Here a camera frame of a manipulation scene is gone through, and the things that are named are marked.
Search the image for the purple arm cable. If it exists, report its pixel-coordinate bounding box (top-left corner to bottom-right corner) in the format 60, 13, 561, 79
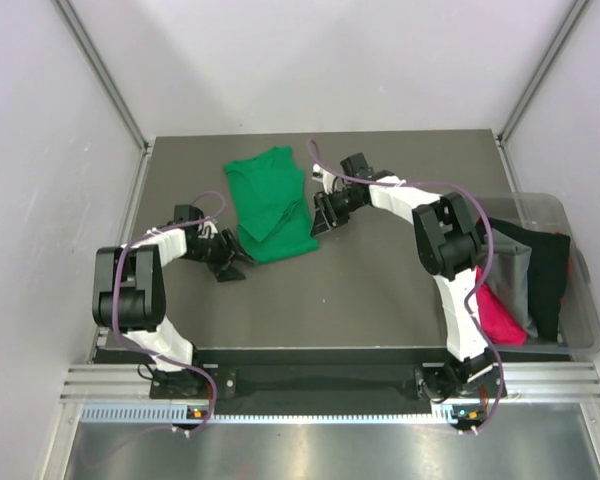
306, 138, 505, 432
110, 191, 227, 432

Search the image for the aluminium front frame rail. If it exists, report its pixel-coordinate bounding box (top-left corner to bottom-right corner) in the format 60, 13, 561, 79
60, 362, 600, 403

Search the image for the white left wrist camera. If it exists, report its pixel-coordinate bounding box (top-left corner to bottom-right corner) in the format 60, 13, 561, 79
197, 220, 218, 240

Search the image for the grey slotted cable duct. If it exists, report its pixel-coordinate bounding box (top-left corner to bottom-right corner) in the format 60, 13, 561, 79
81, 403, 479, 425

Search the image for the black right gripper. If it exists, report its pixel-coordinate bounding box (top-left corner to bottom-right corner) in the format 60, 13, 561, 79
310, 189, 366, 239

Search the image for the right aluminium corner post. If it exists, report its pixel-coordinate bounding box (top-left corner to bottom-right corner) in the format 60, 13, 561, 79
495, 0, 594, 146

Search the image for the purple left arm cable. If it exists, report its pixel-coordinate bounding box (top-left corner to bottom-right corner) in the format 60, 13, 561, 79
110, 191, 227, 432

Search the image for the black folded t-shirt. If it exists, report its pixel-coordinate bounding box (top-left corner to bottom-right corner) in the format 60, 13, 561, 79
489, 218, 571, 342

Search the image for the clear plastic storage bin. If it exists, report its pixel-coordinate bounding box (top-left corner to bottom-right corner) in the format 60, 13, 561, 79
478, 193, 600, 356

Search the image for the green t-shirt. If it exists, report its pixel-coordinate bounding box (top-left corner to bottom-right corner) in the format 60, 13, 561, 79
224, 146, 319, 264

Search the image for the pink t-shirt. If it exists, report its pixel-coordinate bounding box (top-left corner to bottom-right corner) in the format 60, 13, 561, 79
476, 267, 529, 346

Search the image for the aluminium corner post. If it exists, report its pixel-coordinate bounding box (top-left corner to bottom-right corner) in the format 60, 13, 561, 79
53, 0, 154, 156
495, 0, 594, 146

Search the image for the grey t-shirt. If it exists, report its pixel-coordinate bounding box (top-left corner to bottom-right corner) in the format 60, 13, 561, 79
477, 228, 538, 346

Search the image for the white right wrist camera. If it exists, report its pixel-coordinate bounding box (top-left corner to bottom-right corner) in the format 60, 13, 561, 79
311, 163, 338, 194

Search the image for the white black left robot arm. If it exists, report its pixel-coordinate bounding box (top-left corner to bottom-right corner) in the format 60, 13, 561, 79
92, 204, 255, 398

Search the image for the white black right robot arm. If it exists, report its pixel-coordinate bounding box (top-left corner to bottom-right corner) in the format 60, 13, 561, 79
311, 152, 496, 400

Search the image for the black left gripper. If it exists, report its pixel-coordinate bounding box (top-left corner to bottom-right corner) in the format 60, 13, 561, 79
180, 227, 256, 282

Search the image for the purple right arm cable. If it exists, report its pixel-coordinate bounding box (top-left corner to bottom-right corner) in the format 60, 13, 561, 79
306, 138, 505, 432

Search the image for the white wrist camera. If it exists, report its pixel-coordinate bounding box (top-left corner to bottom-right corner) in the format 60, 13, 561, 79
311, 163, 338, 194
197, 220, 218, 240

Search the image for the left aluminium corner post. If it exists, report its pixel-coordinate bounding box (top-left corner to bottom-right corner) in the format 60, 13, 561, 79
53, 0, 154, 156

